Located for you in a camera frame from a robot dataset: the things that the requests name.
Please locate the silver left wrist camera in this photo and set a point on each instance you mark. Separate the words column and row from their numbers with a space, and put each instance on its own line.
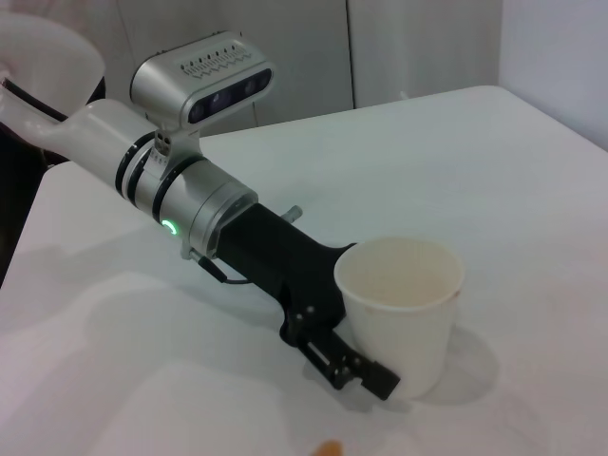
column 204, row 71

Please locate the small silver fitting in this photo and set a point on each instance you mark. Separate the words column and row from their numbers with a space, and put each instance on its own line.
column 294, row 213

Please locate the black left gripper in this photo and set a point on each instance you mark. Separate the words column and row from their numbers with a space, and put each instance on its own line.
column 285, row 266

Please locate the white paper cup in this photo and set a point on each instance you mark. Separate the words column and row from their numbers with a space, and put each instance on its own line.
column 404, row 332

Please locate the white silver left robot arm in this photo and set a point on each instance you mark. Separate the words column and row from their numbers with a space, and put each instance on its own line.
column 104, row 128

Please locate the brown water stain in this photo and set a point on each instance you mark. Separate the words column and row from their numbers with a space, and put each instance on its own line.
column 328, row 450

